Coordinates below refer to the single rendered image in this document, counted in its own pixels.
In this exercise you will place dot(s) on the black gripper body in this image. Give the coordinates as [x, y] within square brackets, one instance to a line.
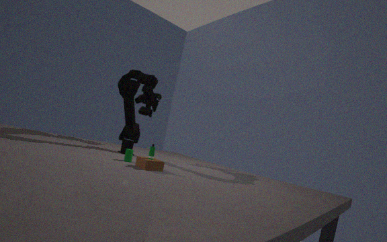
[149, 101]

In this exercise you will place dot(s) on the brown wooden block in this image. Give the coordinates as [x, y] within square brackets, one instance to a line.
[149, 164]

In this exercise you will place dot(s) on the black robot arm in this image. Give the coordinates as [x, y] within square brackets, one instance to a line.
[128, 89]

